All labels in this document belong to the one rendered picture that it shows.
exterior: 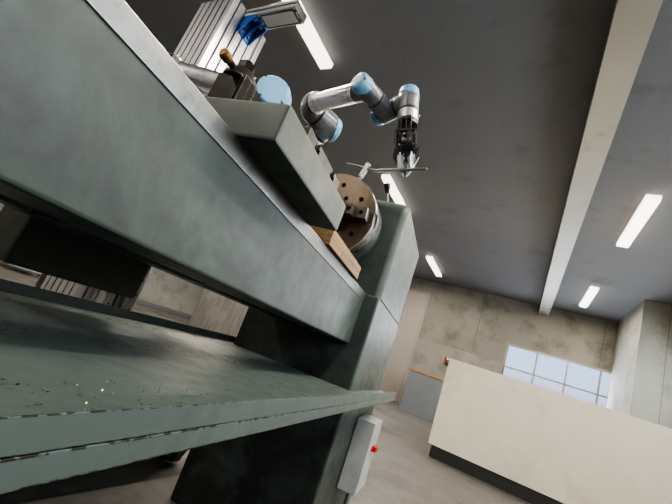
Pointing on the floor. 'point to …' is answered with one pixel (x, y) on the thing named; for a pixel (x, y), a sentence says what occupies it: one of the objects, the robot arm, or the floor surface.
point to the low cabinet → (547, 442)
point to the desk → (421, 394)
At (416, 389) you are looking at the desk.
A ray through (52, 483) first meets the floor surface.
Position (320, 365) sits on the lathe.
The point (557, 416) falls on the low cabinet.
